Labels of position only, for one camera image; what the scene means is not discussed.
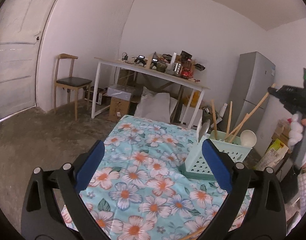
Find red packages on desk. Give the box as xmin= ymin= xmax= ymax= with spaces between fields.
xmin=180 ymin=59 xmax=194 ymax=80

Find floral tablecloth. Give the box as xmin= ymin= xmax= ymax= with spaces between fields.
xmin=60 ymin=114 xmax=255 ymax=240

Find white door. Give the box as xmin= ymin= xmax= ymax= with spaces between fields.
xmin=0 ymin=0 xmax=55 ymax=120

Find grey flat box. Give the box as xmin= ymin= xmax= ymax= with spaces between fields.
xmin=107 ymin=84 xmax=135 ymax=101

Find green utensil caddy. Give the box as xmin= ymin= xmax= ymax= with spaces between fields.
xmin=179 ymin=131 xmax=252 ymax=180

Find white ladle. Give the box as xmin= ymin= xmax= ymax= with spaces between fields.
xmin=240 ymin=130 xmax=257 ymax=148

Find cardboard box under desk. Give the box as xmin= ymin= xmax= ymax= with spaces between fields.
xmin=108 ymin=98 xmax=130 ymax=121

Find white box under desk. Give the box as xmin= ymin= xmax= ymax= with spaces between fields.
xmin=179 ymin=105 xmax=203 ymax=127

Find cardboard box by wall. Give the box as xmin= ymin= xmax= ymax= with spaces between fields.
xmin=274 ymin=119 xmax=290 ymax=144

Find white desk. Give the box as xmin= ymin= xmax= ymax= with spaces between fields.
xmin=91 ymin=56 xmax=210 ymax=130

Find wooden chair black seat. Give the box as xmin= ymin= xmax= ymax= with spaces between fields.
xmin=53 ymin=53 xmax=92 ymax=121

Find white pillow bag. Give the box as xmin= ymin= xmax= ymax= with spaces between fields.
xmin=134 ymin=87 xmax=178 ymax=124

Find yellow green sack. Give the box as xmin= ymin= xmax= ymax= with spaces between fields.
xmin=254 ymin=139 xmax=289 ymax=171

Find yellow plastic bag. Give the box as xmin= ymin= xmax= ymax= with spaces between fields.
xmin=181 ymin=90 xmax=201 ymax=108

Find grey refrigerator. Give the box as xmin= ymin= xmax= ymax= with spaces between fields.
xmin=226 ymin=51 xmax=276 ymax=151

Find right hand white glove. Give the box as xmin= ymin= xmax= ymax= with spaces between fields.
xmin=288 ymin=113 xmax=306 ymax=169

